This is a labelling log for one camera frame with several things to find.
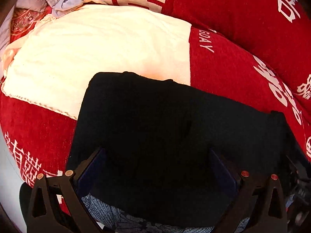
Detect black pants with patterned lining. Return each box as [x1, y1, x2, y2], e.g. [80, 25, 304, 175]
[67, 72, 303, 232]

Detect red blanket with white characters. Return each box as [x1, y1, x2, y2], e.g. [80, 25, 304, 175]
[0, 0, 311, 216]

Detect pile of clothes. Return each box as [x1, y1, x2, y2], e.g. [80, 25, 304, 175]
[1, 0, 84, 54]

